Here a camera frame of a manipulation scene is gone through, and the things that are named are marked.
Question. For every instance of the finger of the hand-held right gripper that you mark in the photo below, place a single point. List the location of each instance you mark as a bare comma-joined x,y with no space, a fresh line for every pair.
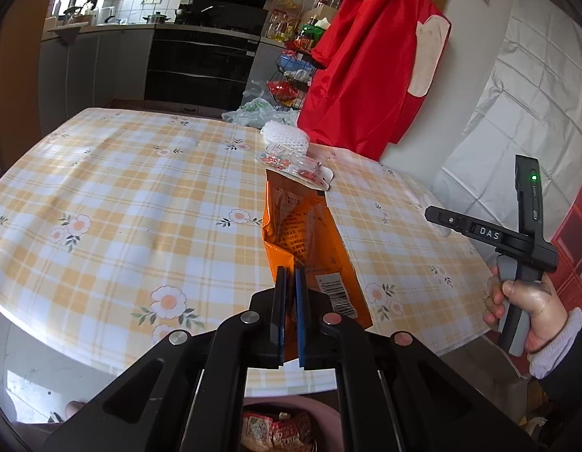
444,219

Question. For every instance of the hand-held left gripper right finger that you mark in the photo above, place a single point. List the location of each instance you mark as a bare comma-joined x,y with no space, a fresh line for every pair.
300,310

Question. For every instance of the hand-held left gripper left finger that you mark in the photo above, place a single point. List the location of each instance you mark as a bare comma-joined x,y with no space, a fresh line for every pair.
281,310

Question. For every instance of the orange snack packet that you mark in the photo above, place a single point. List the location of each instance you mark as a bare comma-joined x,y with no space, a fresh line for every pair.
314,235

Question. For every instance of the pink waste bin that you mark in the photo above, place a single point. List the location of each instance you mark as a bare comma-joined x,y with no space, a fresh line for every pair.
319,402

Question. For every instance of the person's right forearm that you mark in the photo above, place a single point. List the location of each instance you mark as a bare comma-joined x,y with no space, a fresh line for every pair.
568,362

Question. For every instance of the person's right hand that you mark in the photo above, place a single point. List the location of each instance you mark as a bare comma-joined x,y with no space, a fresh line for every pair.
540,306

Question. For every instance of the red cabinet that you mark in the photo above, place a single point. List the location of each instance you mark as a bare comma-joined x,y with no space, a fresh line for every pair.
578,245

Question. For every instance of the red snack wrapper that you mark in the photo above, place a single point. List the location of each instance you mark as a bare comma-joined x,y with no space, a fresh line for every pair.
276,433

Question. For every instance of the clear red-printed packet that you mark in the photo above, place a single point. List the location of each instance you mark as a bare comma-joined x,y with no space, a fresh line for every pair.
295,169

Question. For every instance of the white quilted cover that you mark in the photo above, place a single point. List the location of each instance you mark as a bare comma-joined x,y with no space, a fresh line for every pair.
531,80

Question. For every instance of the white foam fruit net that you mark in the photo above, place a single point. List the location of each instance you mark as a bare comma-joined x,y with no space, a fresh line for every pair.
286,134

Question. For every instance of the red apron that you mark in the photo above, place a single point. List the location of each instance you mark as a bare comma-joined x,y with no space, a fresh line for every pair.
366,56

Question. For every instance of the plastic bags on floor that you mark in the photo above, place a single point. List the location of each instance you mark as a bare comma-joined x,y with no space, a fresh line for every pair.
258,110

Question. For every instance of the yellow cooking oil bottles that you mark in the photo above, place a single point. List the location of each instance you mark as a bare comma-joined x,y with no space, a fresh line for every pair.
281,26

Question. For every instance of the black built-in oven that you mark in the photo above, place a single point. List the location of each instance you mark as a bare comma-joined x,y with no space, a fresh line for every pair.
196,70

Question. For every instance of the grey lower kitchen cabinets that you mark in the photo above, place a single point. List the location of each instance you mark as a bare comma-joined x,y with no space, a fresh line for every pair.
116,66

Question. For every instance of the black range hood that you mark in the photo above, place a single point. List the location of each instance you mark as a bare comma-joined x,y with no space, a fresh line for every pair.
225,0

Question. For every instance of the steel cooking pot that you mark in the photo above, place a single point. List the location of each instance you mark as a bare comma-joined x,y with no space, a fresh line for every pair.
157,18

